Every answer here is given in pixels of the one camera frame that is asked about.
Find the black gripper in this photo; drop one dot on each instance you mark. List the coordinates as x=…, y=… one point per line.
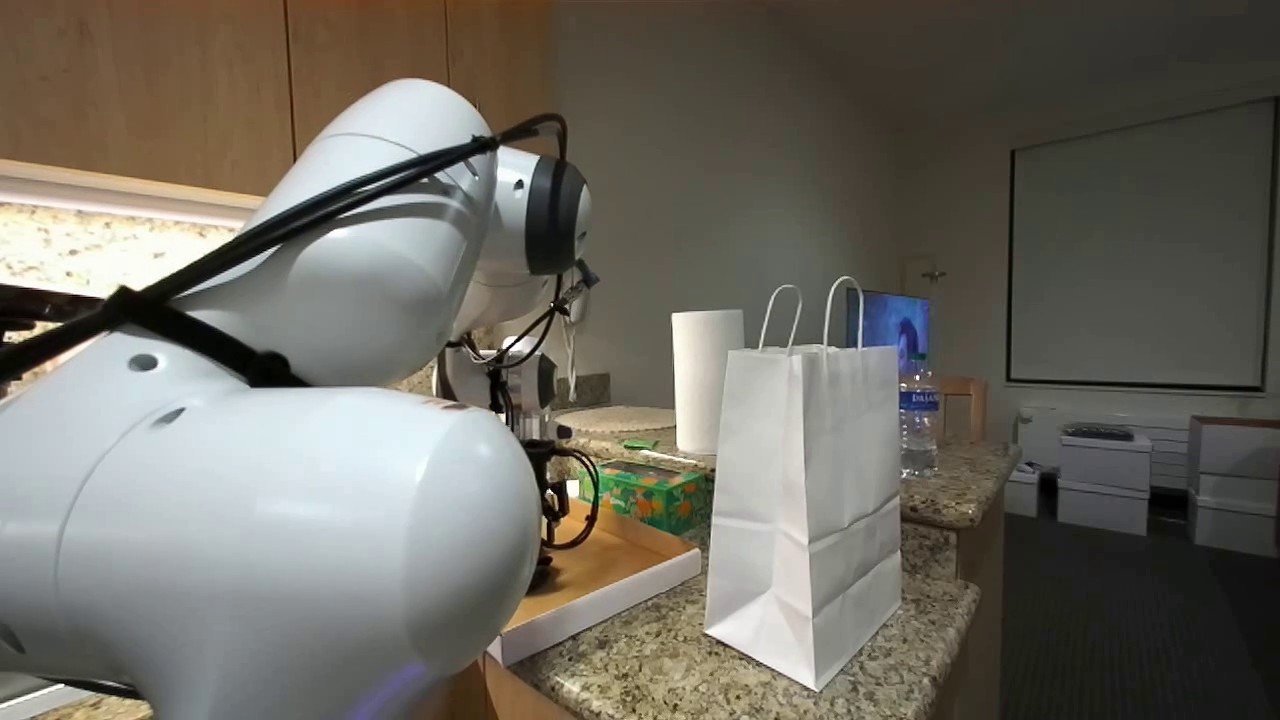
x=547, y=465

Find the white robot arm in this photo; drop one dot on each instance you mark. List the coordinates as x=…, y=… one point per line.
x=267, y=533

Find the white paper bag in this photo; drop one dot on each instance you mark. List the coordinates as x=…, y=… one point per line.
x=801, y=533

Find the flat cardboard box white rim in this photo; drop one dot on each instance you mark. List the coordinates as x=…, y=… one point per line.
x=614, y=584

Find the green floral tissue box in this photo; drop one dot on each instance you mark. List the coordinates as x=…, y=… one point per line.
x=653, y=496

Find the round woven placemat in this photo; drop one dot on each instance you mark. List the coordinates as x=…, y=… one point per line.
x=621, y=422

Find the wooden counter cabinet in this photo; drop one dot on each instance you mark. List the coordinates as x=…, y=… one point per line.
x=494, y=693

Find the white paper towel roll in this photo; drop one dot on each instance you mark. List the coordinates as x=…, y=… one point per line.
x=706, y=385

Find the television with blue picture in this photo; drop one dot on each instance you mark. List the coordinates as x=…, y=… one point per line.
x=900, y=326

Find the wooden chair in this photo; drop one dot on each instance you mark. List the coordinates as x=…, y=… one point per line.
x=962, y=412

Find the white storage box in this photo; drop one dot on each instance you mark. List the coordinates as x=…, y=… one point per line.
x=1104, y=480
x=1020, y=490
x=1239, y=486

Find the white projection screen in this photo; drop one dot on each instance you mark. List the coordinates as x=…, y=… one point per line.
x=1143, y=246

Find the wooden wall cabinet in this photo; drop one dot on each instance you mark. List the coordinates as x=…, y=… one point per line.
x=200, y=82

